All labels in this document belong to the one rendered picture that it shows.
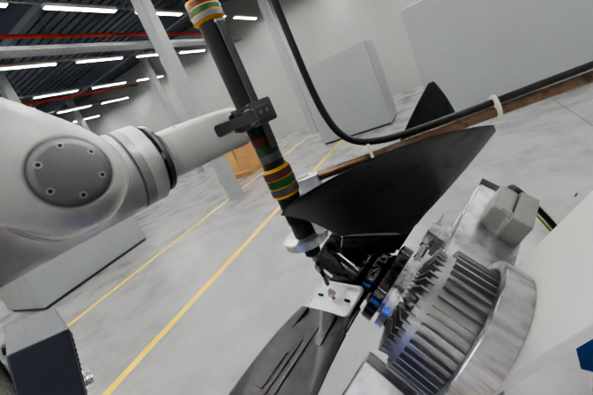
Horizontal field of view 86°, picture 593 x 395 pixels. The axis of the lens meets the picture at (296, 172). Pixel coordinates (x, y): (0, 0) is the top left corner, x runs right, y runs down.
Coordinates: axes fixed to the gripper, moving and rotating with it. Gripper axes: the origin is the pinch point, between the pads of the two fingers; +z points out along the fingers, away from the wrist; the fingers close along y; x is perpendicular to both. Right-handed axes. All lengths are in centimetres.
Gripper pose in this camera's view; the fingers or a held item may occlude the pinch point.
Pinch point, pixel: (252, 115)
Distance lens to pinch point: 45.8
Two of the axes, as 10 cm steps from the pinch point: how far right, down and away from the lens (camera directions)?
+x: -3.9, -8.9, -2.2
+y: 6.8, -1.2, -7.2
